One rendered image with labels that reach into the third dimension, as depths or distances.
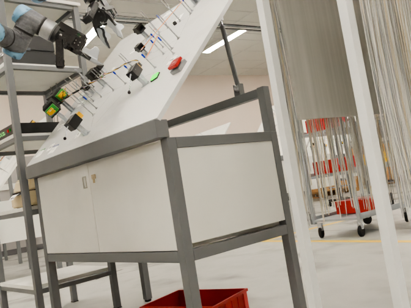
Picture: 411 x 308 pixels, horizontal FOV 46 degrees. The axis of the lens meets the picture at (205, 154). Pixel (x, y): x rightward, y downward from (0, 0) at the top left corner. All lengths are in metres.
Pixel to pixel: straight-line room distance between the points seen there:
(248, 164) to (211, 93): 9.76
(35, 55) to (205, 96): 8.75
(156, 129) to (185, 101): 9.54
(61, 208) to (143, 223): 0.69
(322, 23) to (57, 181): 1.43
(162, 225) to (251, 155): 0.48
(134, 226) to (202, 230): 0.30
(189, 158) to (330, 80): 0.58
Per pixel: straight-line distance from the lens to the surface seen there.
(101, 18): 2.07
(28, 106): 9.84
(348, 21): 1.41
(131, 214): 1.93
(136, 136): 1.77
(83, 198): 2.25
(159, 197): 1.76
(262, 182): 2.00
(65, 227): 2.44
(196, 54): 1.89
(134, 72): 2.02
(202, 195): 1.76
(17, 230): 5.08
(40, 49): 3.07
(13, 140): 2.81
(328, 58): 1.84
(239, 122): 11.96
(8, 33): 1.88
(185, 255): 1.70
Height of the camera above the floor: 0.60
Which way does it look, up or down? 4 degrees up
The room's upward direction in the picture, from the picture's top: 9 degrees counter-clockwise
